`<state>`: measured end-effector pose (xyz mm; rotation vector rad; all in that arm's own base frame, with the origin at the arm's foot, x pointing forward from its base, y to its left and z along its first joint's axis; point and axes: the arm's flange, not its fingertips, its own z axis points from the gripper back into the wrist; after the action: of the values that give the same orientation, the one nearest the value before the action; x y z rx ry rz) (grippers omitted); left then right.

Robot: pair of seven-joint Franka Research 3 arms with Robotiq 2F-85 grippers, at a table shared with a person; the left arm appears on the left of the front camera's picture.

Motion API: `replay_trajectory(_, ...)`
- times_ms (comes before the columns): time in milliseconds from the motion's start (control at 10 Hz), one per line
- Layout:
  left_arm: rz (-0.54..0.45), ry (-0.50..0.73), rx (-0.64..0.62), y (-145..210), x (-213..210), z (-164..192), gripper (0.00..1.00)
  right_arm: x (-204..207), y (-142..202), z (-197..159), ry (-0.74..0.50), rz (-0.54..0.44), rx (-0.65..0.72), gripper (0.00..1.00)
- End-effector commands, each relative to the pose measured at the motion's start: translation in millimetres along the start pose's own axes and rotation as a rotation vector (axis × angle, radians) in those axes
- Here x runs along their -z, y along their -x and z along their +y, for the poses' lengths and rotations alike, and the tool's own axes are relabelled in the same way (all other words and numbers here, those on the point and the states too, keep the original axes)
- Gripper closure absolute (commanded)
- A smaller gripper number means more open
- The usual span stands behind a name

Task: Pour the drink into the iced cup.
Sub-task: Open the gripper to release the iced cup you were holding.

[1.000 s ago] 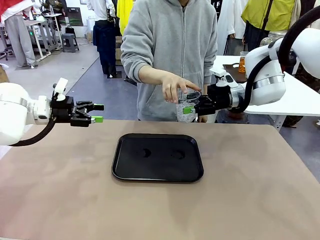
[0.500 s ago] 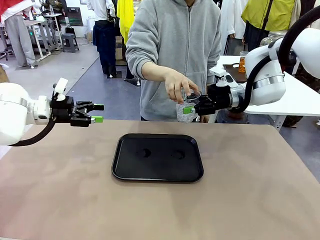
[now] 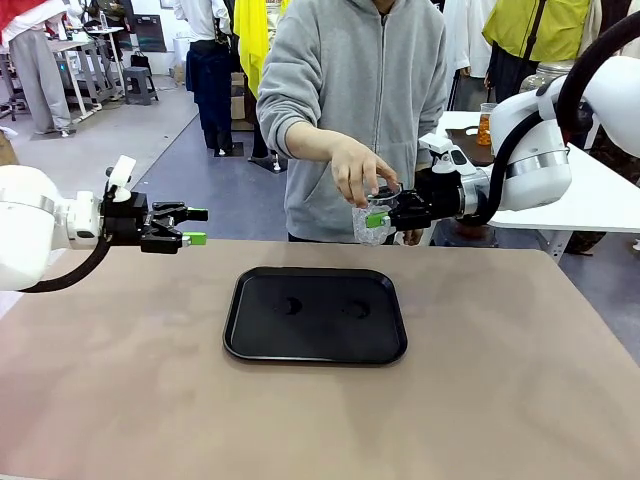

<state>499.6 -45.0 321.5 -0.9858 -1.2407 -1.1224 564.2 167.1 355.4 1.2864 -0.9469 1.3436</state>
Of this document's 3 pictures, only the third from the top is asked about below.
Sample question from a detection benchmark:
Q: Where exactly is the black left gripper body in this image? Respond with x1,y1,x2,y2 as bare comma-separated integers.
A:
102,192,154,246

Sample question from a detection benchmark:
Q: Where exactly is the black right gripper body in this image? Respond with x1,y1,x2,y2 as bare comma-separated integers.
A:
414,169,466,221

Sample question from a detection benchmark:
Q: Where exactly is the short clear plastic cup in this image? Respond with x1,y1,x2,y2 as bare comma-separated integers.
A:
351,182,403,248

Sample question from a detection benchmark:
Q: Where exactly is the person's right forearm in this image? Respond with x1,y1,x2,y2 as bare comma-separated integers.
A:
285,121,349,162

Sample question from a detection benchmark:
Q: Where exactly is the glass drink dispenser jar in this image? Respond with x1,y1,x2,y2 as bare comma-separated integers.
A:
518,62,571,95

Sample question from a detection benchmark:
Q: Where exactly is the person's right hand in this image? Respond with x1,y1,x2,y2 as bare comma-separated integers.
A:
330,136,400,208

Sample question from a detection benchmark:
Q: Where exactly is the brown cardboard box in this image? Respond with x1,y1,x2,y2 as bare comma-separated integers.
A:
230,72,257,133

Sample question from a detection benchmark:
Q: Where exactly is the grey plastic stool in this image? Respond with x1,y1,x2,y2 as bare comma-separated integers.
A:
122,66,160,106

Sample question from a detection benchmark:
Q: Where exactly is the person in grey hoodie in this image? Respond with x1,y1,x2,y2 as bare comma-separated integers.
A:
255,0,449,245

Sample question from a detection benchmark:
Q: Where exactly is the black plastic serving tray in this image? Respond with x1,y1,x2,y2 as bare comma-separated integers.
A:
222,266,408,365

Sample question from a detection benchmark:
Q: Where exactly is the mannequin with dark blue skirt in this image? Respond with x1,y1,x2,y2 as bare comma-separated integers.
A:
174,0,237,157

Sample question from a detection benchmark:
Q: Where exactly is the white side table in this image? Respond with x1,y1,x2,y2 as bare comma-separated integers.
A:
432,110,640,235

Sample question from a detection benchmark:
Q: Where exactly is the white hanging garment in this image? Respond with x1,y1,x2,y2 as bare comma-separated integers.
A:
442,0,497,112

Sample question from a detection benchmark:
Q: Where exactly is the person in grey trousers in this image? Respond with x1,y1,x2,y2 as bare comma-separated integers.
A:
0,0,71,137

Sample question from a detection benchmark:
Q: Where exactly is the black monitor screen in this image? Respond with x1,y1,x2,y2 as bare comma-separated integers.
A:
132,13,169,54

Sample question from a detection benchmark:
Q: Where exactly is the yellow hanging cloth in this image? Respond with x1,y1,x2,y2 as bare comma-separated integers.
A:
233,0,272,100

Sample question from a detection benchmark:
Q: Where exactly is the yellow-green jacket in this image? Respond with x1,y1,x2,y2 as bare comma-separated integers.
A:
482,0,595,64

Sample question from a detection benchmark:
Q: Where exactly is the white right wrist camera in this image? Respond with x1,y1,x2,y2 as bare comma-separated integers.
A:
418,133,472,177

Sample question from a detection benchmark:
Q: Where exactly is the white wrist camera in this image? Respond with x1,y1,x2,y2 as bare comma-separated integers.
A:
104,155,138,204
418,133,472,177

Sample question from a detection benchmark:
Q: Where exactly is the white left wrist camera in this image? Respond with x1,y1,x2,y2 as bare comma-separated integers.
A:
104,155,138,204

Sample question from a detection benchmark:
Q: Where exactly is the black board with handle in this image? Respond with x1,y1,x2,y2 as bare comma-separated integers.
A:
444,127,497,167

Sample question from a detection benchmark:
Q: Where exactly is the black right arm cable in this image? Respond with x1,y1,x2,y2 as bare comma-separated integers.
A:
469,23,640,225

